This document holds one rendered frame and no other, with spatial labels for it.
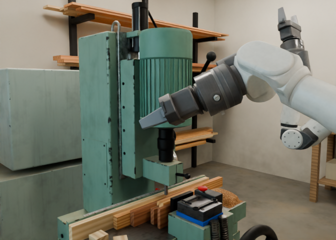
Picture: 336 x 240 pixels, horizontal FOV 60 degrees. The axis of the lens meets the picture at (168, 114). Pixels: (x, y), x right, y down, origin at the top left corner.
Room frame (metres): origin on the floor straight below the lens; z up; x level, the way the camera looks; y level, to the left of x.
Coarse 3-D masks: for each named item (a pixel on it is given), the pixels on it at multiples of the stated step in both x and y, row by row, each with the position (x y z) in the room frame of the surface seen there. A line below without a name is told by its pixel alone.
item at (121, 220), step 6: (210, 180) 1.16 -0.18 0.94; (216, 180) 1.17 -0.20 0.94; (192, 186) 1.09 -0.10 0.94; (210, 186) 1.14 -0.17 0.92; (216, 186) 1.17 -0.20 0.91; (174, 192) 1.03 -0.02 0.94; (144, 204) 0.92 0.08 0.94; (126, 210) 0.87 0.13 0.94; (114, 216) 0.84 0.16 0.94; (120, 216) 0.84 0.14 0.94; (126, 216) 0.85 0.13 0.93; (114, 222) 0.84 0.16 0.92; (120, 222) 0.84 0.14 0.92; (126, 222) 0.85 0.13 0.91; (114, 228) 0.84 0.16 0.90
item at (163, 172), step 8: (144, 160) 1.01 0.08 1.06; (152, 160) 0.99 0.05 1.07; (176, 160) 0.99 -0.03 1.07; (144, 168) 1.01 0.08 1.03; (152, 168) 0.98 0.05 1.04; (160, 168) 0.95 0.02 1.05; (168, 168) 0.92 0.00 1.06; (176, 168) 0.95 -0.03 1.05; (144, 176) 1.01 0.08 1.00; (152, 176) 0.98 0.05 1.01; (160, 176) 0.95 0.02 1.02; (168, 176) 0.92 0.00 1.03; (176, 176) 0.95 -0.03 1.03; (168, 184) 0.92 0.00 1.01
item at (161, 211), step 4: (168, 204) 0.87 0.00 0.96; (160, 208) 0.84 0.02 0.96; (164, 208) 0.85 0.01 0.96; (168, 208) 0.86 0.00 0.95; (160, 212) 0.84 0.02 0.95; (164, 212) 0.85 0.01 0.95; (168, 212) 0.86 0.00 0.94; (160, 216) 0.84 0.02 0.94; (164, 216) 0.85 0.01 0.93; (160, 220) 0.84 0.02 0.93; (164, 220) 0.85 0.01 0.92; (160, 224) 0.84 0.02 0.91; (164, 224) 0.85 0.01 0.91; (160, 228) 0.84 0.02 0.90
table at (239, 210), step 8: (224, 208) 0.98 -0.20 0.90; (232, 208) 0.98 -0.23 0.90; (240, 208) 1.02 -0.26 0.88; (240, 216) 1.02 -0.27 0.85; (144, 224) 0.86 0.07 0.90; (152, 224) 0.86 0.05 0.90; (112, 232) 0.81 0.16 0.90; (120, 232) 0.81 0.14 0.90; (128, 232) 0.81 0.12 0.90; (136, 232) 0.81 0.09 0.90; (144, 232) 0.81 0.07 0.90; (152, 232) 0.81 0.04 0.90; (160, 232) 0.81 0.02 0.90
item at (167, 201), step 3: (192, 189) 0.97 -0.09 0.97; (183, 192) 0.95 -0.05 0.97; (174, 195) 0.92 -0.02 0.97; (168, 198) 0.89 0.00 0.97; (159, 201) 0.87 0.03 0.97; (162, 201) 0.87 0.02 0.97; (165, 201) 0.87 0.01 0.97; (168, 201) 0.88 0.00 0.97; (159, 204) 0.87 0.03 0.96; (162, 204) 0.86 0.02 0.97; (165, 204) 0.87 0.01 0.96
